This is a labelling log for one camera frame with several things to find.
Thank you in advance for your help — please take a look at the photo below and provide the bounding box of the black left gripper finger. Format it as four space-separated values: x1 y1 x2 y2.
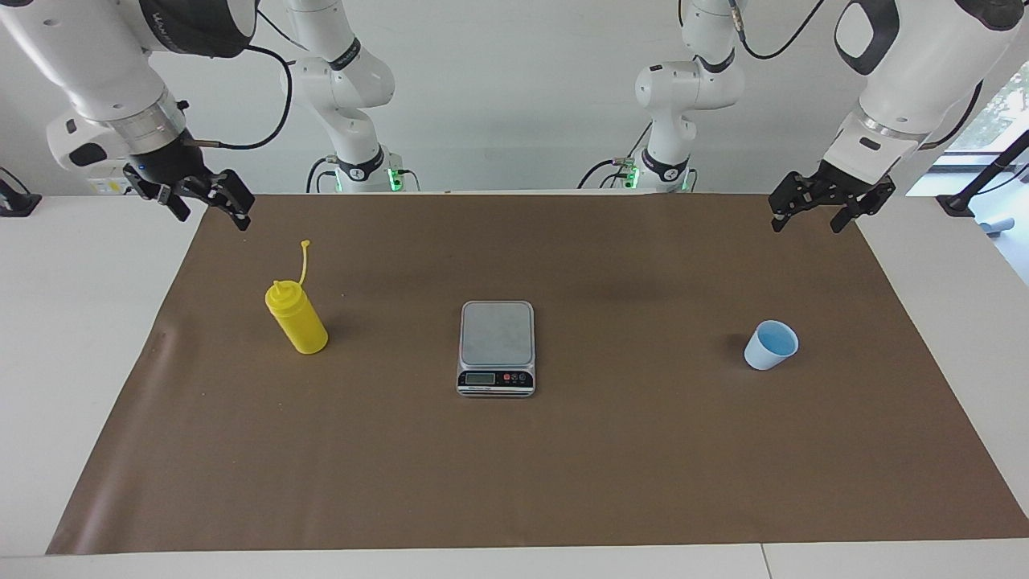
768 171 814 233
830 179 898 235

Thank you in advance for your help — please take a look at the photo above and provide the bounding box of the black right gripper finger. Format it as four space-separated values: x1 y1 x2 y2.
123 166 193 224
204 169 256 232

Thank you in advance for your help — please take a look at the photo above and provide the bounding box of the yellow squeeze bottle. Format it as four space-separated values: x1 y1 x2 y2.
265 240 329 355

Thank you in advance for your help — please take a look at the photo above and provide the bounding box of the light blue cup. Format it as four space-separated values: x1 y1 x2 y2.
744 320 800 372

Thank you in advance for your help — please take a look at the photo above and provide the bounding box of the silver digital kitchen scale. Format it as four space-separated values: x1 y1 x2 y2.
457 300 537 399

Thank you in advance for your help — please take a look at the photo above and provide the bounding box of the black angled stand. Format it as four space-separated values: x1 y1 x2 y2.
937 129 1029 218

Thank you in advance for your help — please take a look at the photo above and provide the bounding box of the black stand foot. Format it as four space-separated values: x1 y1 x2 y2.
0 167 43 218

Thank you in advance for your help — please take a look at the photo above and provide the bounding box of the window with green foliage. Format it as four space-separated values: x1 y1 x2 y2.
945 63 1029 158

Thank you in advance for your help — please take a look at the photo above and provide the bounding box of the brown paper mat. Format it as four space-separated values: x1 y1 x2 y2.
46 191 1029 556

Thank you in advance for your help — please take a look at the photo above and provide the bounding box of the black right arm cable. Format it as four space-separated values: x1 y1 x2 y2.
187 44 295 152

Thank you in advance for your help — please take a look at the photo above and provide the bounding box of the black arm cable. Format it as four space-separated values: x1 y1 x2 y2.
187 44 295 152
728 0 985 152

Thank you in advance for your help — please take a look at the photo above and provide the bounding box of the white wall socket box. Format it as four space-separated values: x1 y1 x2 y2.
87 171 136 196

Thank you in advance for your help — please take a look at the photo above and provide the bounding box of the black right base cable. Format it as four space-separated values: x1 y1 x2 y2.
305 155 338 194

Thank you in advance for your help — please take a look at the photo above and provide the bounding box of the black base cable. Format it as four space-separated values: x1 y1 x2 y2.
305 155 338 194
577 121 654 190

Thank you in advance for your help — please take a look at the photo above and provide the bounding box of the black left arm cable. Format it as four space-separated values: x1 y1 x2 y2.
728 0 985 152

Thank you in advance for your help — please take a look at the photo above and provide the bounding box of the black left base cable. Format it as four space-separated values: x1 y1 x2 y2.
577 121 654 190

